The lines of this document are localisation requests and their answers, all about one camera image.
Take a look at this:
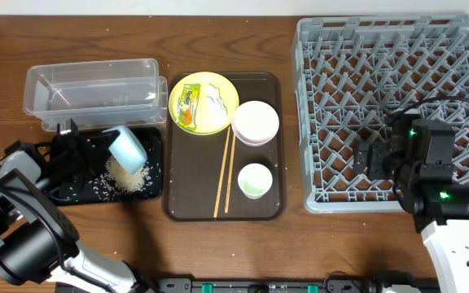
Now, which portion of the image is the black plastic waste tray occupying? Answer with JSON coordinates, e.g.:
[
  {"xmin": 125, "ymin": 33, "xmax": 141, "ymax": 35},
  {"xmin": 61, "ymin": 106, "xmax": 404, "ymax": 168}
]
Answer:
[{"xmin": 48, "ymin": 128, "xmax": 163, "ymax": 206}]

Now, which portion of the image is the small white cup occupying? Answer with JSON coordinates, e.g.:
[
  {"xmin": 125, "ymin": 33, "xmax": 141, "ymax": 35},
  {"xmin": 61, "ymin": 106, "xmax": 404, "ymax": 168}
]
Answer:
[{"xmin": 238, "ymin": 164, "xmax": 273, "ymax": 199}]

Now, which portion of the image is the pale pink bowl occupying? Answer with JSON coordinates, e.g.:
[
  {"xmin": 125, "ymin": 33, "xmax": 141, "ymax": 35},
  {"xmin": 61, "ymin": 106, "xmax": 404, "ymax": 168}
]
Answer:
[{"xmin": 231, "ymin": 101, "xmax": 279, "ymax": 147}]

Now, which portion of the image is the brown plastic serving tray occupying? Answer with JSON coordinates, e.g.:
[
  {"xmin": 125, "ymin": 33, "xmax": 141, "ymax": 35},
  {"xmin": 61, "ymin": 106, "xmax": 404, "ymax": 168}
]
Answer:
[{"xmin": 162, "ymin": 72, "xmax": 287, "ymax": 222}]

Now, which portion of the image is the white tissue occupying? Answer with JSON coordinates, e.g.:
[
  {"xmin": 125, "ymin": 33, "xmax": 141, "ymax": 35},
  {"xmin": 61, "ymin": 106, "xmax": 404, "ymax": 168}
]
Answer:
[{"xmin": 205, "ymin": 84, "xmax": 227, "ymax": 122}]

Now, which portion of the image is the grey plastic dishwasher rack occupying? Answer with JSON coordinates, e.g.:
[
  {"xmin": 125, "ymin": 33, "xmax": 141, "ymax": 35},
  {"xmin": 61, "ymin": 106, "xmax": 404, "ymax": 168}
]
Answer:
[{"xmin": 291, "ymin": 14, "xmax": 469, "ymax": 214}]

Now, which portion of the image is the white rice pile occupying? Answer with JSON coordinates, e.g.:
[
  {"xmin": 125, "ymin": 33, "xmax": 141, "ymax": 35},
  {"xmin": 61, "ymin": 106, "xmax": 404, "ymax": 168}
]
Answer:
[{"xmin": 92, "ymin": 156, "xmax": 161, "ymax": 202}]

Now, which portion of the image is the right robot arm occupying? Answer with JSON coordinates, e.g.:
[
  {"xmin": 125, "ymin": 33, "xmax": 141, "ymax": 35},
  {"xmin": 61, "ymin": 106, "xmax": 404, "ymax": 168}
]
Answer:
[{"xmin": 353, "ymin": 114, "xmax": 469, "ymax": 292}]

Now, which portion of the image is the clear plastic waste bin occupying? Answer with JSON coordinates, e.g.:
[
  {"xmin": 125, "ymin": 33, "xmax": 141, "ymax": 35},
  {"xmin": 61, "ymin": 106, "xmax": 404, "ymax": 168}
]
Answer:
[{"xmin": 23, "ymin": 59, "xmax": 168, "ymax": 132}]

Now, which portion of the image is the green orange snack wrapper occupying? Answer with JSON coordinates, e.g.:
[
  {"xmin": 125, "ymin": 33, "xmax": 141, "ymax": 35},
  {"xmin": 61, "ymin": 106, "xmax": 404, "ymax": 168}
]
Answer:
[{"xmin": 177, "ymin": 84, "xmax": 201, "ymax": 131}]

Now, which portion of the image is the light blue bowl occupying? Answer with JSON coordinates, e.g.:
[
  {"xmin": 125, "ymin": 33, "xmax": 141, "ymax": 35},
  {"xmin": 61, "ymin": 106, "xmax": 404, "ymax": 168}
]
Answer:
[{"xmin": 103, "ymin": 125, "xmax": 147, "ymax": 174}]

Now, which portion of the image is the wooden chopstick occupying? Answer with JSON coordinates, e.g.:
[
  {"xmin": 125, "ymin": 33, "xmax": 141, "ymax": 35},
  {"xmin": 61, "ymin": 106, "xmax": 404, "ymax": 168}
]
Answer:
[
  {"xmin": 224, "ymin": 134, "xmax": 236, "ymax": 214},
  {"xmin": 213, "ymin": 126, "xmax": 230, "ymax": 219}
]

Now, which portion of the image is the yellow round plate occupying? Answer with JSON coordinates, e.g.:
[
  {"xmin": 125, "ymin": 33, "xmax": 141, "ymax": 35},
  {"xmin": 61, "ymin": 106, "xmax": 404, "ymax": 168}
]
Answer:
[{"xmin": 169, "ymin": 72, "xmax": 240, "ymax": 135}]

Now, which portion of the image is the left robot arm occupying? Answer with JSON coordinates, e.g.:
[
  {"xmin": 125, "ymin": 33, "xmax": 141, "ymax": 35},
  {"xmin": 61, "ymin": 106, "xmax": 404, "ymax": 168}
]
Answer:
[{"xmin": 0, "ymin": 119, "xmax": 157, "ymax": 292}]

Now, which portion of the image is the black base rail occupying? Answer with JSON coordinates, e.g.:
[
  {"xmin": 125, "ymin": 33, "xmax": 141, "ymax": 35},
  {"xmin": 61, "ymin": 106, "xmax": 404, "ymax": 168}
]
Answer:
[{"xmin": 156, "ymin": 278, "xmax": 423, "ymax": 293}]

